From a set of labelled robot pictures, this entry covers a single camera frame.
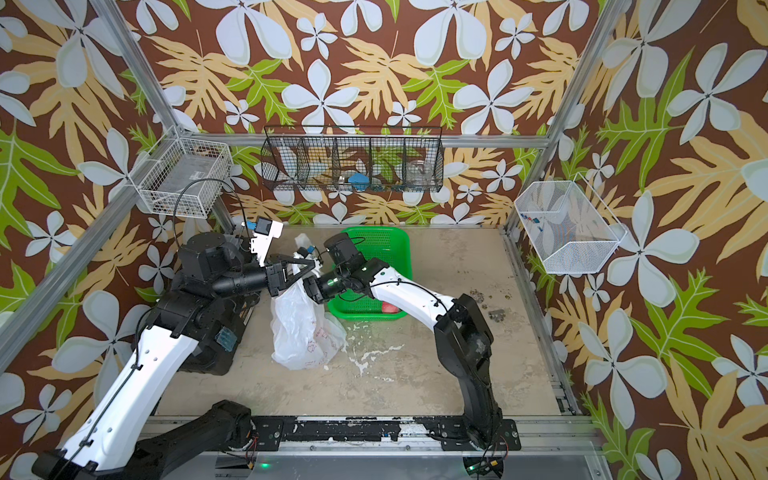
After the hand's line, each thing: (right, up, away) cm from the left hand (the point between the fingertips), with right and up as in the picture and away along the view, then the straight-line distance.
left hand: (314, 263), depth 61 cm
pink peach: (+16, -15, +30) cm, 37 cm away
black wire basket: (+5, +34, +37) cm, 50 cm away
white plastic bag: (-3, -16, +4) cm, 17 cm away
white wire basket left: (-44, +25, +25) cm, 56 cm away
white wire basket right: (+68, +9, +23) cm, 72 cm away
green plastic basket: (+18, +5, +42) cm, 46 cm away
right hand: (-8, -10, +11) cm, 17 cm away
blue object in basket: (+7, +26, +34) cm, 43 cm away
